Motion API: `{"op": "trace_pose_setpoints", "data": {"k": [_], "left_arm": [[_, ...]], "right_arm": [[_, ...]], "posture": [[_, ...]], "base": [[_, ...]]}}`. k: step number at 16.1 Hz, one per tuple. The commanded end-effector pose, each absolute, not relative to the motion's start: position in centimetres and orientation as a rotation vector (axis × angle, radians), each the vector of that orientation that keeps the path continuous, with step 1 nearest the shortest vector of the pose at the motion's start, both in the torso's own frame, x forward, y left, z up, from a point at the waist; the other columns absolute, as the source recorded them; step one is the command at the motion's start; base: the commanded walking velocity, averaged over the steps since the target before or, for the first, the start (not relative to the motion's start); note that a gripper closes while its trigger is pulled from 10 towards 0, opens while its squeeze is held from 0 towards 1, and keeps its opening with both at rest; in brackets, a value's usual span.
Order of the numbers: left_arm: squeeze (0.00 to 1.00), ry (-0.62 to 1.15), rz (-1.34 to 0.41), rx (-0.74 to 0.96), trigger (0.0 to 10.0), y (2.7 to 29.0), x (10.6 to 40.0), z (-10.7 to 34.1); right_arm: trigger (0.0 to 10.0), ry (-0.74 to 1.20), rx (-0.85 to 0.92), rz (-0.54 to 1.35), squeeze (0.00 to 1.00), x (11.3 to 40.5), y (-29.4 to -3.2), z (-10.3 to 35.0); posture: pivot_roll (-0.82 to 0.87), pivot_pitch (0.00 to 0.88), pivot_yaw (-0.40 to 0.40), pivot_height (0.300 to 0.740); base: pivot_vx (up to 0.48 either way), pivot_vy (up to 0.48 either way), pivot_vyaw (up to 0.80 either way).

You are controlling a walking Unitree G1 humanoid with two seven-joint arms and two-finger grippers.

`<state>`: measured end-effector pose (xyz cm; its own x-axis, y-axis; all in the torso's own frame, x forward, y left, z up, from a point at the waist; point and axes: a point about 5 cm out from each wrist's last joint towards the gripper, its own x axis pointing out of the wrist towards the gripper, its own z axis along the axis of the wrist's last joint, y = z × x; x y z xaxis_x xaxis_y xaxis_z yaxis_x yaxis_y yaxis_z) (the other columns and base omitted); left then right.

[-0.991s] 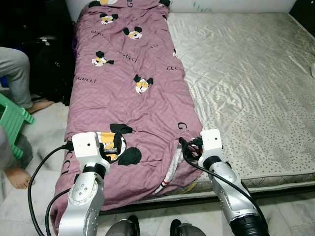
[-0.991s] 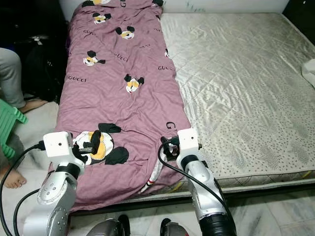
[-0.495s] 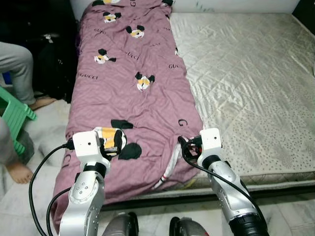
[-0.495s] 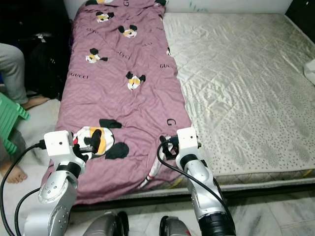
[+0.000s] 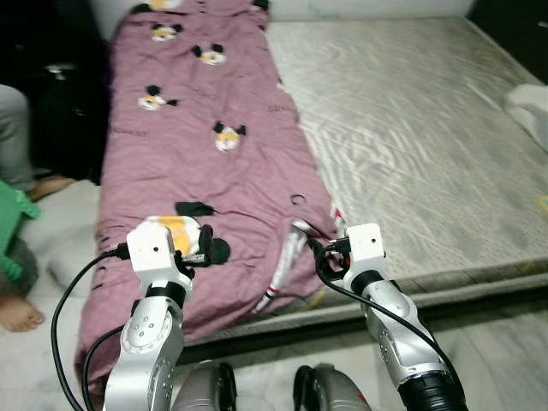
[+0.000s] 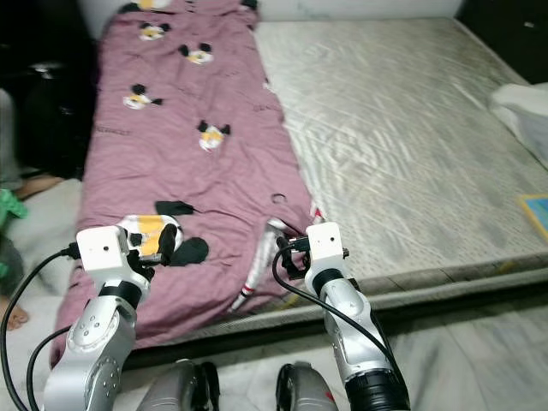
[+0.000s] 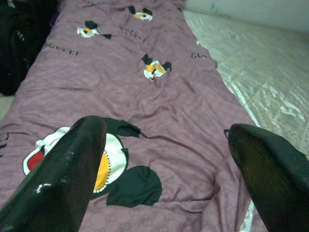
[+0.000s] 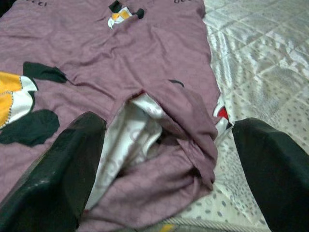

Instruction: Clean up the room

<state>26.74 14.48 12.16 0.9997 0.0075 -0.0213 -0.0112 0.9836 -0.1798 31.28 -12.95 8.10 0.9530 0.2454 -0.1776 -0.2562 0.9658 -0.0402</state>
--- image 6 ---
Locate pink Mickey print blanket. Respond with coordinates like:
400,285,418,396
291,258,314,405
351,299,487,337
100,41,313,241
47,0,318,369

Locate quilted grey mattress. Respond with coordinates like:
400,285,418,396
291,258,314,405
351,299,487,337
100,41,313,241
253,17,548,292

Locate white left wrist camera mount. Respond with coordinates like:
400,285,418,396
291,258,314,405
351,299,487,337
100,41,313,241
75,225,151,296

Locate short black left arm cable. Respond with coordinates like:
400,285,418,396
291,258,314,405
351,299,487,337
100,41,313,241
24,324,74,411

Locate grey right leg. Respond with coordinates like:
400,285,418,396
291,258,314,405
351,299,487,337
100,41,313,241
276,361,343,411

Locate green plastic stool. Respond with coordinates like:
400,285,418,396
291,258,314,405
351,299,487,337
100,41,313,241
0,190,28,241

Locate white pillow with tree print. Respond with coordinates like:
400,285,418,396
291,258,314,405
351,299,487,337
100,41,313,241
490,83,548,172

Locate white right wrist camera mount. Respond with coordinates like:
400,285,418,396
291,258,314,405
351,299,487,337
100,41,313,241
304,223,348,283

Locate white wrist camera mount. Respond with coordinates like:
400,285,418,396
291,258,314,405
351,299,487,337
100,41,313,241
304,223,348,283
75,225,151,296

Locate colourful children's book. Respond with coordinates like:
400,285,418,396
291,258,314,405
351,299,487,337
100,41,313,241
518,194,548,241

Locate grey white garment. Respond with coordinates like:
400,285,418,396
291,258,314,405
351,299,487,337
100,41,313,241
227,217,296,313

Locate person leg in grey trousers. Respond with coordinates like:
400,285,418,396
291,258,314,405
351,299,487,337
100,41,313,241
0,240,31,331
0,86,65,202

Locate long black left arm cable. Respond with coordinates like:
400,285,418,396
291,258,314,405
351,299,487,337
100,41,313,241
0,244,82,411

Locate black cabinet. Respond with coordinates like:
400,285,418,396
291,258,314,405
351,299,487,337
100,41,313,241
0,0,95,181

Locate black tufted headboard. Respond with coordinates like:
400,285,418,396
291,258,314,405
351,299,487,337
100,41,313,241
456,0,548,61

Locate grey left leg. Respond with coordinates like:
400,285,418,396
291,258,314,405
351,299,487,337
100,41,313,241
137,360,219,411

